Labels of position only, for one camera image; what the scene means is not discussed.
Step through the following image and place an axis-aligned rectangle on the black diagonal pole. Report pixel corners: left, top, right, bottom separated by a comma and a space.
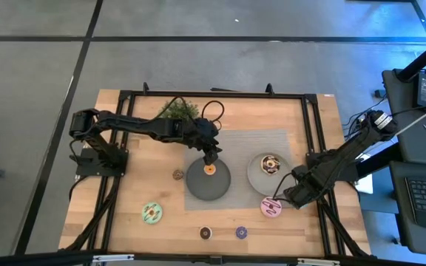
396, 31, 426, 83

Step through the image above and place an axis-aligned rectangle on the dark grey side table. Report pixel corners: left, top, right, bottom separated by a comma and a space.
382, 68, 426, 167
389, 160, 426, 258

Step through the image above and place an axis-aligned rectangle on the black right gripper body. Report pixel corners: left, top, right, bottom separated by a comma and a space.
289, 165, 328, 204

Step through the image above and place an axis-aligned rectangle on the black beam with silver brackets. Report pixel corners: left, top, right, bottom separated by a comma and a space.
0, 249, 426, 266

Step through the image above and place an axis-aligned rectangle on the large mint green donut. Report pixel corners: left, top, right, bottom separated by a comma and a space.
141, 201, 164, 225

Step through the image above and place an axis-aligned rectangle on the black left wrist camera cable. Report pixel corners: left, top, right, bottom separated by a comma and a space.
200, 99, 226, 131

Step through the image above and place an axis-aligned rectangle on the dark grey round plate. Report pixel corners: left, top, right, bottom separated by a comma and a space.
186, 157, 232, 202

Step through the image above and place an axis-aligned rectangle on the green potted plant black pot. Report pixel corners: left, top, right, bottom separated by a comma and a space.
158, 98, 201, 123

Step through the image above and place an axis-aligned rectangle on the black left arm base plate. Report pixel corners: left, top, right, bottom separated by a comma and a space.
75, 146, 129, 178

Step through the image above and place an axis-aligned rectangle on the thin white rod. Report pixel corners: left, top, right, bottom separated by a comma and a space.
393, 98, 426, 138

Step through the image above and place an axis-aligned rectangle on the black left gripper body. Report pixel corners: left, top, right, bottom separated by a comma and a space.
185, 117, 220, 151

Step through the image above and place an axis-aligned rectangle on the large pink donut chocolate drizzle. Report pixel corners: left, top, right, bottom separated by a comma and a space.
260, 196, 283, 219

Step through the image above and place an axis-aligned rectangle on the light grey round plate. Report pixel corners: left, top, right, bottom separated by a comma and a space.
246, 152, 297, 197

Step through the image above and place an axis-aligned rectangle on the black and blue cable bundle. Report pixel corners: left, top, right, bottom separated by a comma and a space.
341, 106, 370, 142

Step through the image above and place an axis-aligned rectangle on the grey woven table mat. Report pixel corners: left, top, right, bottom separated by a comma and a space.
183, 129, 295, 211

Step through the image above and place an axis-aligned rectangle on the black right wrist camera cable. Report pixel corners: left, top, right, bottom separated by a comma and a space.
271, 171, 296, 202

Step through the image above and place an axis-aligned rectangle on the black aluminium table frame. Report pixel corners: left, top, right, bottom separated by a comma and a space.
59, 81, 371, 259

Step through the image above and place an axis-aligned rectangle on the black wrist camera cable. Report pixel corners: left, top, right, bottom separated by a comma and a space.
200, 99, 226, 131
271, 171, 296, 202

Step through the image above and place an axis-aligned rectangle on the chocolate donut with sprinkles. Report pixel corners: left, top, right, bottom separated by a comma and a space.
260, 154, 282, 175

